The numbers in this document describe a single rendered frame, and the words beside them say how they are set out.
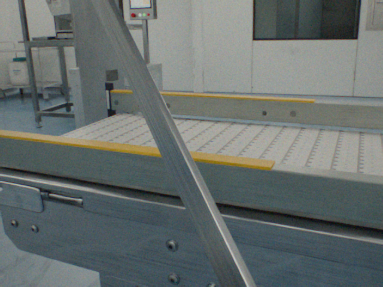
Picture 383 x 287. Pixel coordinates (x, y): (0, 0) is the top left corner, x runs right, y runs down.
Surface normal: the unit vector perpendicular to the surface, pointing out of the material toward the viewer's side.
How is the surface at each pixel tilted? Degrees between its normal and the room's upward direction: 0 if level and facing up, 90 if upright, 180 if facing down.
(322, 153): 0
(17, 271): 0
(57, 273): 0
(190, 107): 90
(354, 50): 90
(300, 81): 90
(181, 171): 87
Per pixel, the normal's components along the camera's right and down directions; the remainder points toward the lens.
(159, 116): -0.84, 0.13
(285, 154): -0.03, -0.96
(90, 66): -0.40, 0.28
